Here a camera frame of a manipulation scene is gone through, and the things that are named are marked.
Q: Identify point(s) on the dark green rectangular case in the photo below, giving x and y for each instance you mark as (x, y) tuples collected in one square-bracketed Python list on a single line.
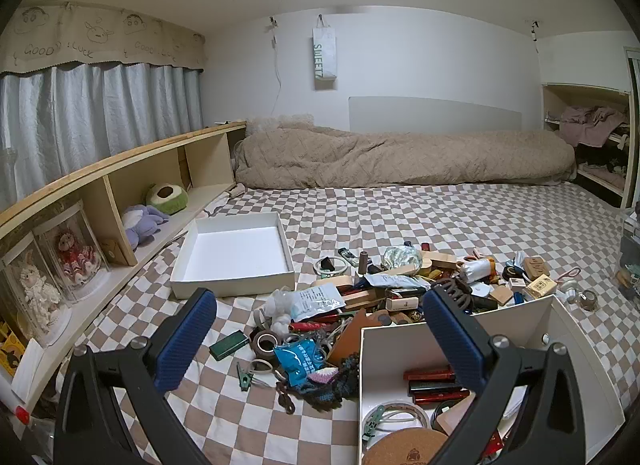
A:
[(229, 346)]

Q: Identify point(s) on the wooden bedside shelf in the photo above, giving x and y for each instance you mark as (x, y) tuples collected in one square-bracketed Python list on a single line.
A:
[(100, 170)]

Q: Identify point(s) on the white shallow tray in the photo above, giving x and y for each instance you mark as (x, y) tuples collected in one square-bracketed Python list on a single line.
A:
[(235, 250)]

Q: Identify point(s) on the cream yellow box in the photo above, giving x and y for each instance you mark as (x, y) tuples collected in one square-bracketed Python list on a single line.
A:
[(540, 288)]

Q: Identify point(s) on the black round tin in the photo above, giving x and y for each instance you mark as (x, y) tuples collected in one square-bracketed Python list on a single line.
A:
[(511, 274)]

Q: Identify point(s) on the white hanging paper bag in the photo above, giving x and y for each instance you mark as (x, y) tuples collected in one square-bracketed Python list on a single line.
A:
[(324, 55)]

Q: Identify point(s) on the grey curtain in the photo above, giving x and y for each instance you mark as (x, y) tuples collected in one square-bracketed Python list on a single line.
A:
[(75, 120)]

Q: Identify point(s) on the white rabbit doll display case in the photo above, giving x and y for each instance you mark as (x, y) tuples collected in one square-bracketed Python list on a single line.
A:
[(35, 290)]

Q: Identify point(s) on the dark crochet yarn piece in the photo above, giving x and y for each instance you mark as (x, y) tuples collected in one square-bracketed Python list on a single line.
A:
[(330, 385)]

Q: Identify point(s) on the green clothespin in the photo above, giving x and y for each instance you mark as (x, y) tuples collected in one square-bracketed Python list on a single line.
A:
[(245, 376)]

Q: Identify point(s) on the engraved brown wooden box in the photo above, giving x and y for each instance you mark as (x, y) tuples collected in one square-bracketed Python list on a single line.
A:
[(535, 266)]

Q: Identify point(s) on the checkered bed sheet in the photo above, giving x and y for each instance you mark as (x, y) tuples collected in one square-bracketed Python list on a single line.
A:
[(400, 215)]

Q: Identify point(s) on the purple plush toy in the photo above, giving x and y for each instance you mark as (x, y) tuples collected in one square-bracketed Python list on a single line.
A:
[(142, 225)]

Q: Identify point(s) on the silver foil packet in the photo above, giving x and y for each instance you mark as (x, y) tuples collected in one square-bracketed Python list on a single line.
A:
[(475, 270)]

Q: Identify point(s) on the white blue printed packet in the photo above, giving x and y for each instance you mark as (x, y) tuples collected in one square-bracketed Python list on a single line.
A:
[(317, 302)]

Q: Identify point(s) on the white pearl round bottle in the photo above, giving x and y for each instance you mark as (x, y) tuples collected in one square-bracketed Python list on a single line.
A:
[(569, 290)]

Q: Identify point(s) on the pink clothes pile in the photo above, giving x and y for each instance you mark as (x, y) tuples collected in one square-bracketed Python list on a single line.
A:
[(590, 125)]

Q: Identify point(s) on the green floral pouch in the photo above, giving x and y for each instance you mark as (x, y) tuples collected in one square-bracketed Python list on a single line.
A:
[(402, 257)]

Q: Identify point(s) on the pink scissors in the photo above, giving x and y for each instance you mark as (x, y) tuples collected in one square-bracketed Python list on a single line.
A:
[(570, 273)]

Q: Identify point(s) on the blue snack packet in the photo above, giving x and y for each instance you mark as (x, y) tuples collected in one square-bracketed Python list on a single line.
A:
[(300, 357)]

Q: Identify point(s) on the brown cylinder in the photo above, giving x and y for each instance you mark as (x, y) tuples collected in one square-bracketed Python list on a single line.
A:
[(363, 262)]

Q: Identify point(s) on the white round disc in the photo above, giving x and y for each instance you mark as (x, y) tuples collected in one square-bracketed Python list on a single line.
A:
[(481, 290)]

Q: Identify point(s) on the beige printed valance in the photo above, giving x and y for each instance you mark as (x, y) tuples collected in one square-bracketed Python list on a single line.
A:
[(100, 37)]

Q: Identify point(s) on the green avocado plush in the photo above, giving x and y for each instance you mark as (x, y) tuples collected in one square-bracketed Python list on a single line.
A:
[(167, 197)]

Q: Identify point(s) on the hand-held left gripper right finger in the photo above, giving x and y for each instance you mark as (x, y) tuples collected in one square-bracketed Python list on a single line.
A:
[(452, 340)]

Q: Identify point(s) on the beige quilt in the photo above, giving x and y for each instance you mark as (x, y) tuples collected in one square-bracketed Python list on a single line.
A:
[(400, 157)]

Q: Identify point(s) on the brown hair claw clip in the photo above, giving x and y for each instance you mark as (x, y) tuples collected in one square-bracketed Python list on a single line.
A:
[(457, 292)]

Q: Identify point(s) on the round cork coaster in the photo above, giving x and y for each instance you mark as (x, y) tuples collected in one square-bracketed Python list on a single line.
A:
[(400, 450)]

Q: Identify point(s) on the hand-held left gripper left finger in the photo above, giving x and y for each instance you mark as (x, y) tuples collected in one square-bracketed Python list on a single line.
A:
[(185, 340)]

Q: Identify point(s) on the light wooden block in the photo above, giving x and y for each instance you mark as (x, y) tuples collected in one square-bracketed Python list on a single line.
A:
[(444, 261)]

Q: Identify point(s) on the clear plastic storage bin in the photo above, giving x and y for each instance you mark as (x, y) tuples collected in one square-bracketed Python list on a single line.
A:
[(631, 240)]

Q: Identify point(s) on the brown leather piece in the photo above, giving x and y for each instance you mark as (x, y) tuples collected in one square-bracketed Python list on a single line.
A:
[(347, 340)]

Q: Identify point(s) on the red doll display case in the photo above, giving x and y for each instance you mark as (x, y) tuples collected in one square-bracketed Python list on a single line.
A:
[(70, 255)]

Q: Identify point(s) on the cream lipstick box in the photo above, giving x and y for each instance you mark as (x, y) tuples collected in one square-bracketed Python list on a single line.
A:
[(401, 303)]

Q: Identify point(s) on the white open wardrobe shelf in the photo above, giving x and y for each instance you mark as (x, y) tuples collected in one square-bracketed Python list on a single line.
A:
[(550, 95)]

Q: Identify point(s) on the clear tape roll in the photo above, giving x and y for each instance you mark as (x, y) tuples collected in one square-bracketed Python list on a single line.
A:
[(588, 300)]

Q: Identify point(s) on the white storage box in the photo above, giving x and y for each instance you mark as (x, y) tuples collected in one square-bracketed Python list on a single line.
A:
[(390, 345)]

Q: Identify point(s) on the crumpled clear plastic wrap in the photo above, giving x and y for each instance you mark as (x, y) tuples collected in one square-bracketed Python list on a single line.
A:
[(277, 307)]

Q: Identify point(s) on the brown tape roll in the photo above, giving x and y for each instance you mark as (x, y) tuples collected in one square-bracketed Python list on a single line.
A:
[(267, 343)]

